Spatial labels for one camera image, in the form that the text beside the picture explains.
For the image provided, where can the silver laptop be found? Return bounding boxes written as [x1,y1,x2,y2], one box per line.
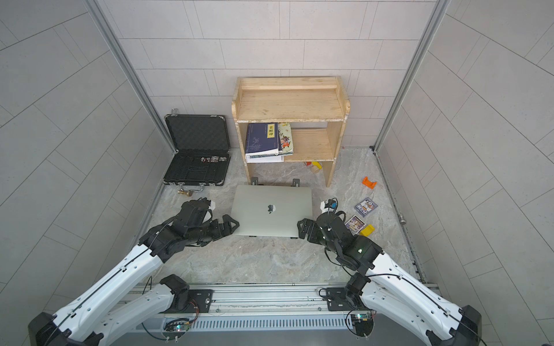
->
[230,185,312,238]

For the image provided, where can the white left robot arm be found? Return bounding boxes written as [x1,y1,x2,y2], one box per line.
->
[28,198,239,345]

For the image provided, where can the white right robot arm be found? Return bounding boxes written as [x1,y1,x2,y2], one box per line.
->
[297,212,483,345]

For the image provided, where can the colourful card box near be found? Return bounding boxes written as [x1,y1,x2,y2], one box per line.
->
[345,215,366,234]

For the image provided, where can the colourful card box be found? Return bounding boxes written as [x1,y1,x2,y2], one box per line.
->
[354,198,378,217]
[345,215,366,234]

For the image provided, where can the brass fitting near case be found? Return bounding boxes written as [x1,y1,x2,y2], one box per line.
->
[177,188,194,197]

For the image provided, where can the colourful card box far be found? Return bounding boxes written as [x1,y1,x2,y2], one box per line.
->
[354,198,378,217]

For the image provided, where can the orange plastic clip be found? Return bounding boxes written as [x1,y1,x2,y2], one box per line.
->
[362,177,377,190]

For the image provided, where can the open black tool case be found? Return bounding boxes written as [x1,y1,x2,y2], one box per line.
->
[163,112,230,186]

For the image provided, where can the right green circuit board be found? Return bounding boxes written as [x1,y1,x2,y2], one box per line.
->
[350,313,375,329]

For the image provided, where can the green circuit board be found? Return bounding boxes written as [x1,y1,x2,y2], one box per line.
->
[163,318,191,333]
[350,313,375,329]

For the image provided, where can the dark blue book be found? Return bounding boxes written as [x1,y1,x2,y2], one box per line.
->
[245,123,279,157]

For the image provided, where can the green illustrated children's book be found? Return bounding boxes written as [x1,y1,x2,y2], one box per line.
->
[278,123,294,156]

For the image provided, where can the left green circuit board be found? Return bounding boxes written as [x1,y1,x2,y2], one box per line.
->
[163,318,191,333]

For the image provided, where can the wooden two-tier shelf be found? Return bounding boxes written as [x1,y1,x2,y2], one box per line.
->
[231,76,351,187]

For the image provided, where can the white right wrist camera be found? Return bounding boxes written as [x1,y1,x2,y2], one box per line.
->
[320,198,338,213]

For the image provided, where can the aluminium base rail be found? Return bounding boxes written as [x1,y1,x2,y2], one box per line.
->
[131,283,379,338]

